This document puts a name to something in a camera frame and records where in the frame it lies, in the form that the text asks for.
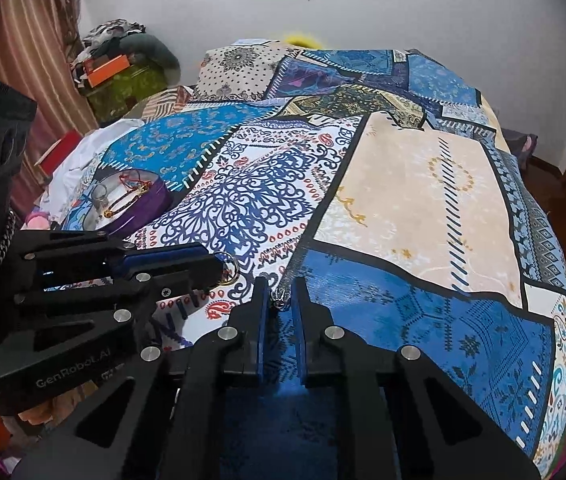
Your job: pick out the pink plush cloth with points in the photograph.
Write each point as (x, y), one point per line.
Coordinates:
(40, 221)

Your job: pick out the yellow round object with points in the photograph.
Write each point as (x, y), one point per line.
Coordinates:
(303, 40)

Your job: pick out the orange box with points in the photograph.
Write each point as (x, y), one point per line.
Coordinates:
(108, 71)

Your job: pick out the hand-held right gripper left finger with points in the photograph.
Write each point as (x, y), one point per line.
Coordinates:
(261, 320)

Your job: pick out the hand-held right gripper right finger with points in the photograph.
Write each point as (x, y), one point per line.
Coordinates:
(299, 325)

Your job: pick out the red box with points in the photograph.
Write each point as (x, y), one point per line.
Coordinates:
(60, 152)

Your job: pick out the green cloth covered table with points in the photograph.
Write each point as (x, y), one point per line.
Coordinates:
(133, 90)

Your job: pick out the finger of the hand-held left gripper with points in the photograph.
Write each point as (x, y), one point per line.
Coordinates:
(163, 259)
(188, 277)

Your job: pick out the white cloth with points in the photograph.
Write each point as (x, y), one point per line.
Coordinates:
(80, 160)

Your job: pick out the dark bag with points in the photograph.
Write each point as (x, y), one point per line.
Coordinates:
(520, 147)

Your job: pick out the striped curtain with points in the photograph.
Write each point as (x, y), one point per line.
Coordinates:
(38, 35)

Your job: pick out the purple heart-shaped jewelry box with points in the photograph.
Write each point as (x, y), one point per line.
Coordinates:
(148, 207)

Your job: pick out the pile of clothes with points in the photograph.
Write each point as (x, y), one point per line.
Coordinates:
(128, 40)

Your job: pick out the patchwork patterned blanket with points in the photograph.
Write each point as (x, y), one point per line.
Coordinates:
(388, 185)

